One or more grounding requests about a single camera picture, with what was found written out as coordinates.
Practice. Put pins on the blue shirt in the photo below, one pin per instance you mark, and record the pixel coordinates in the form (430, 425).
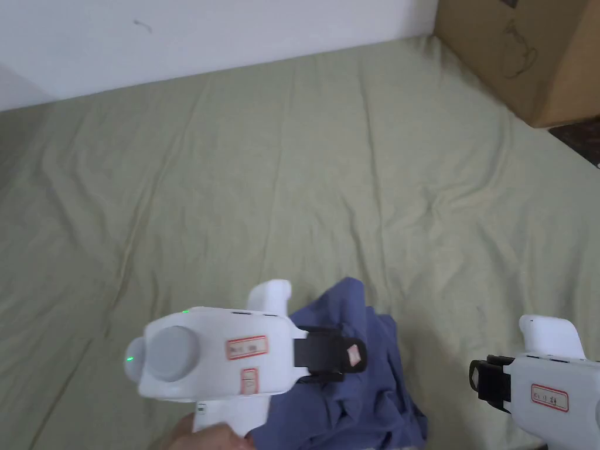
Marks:
(370, 408)

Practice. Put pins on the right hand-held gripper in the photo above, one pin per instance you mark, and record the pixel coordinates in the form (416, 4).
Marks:
(558, 375)

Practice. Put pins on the brown cardboard carton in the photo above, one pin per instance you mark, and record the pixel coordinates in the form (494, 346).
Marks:
(515, 47)

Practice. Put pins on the person's left hand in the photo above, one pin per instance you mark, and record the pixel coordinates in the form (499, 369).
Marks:
(206, 438)

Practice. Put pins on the bed with pale green sheet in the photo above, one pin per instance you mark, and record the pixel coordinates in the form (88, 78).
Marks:
(234, 187)

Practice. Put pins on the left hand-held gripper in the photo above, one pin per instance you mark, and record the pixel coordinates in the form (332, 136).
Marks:
(220, 347)

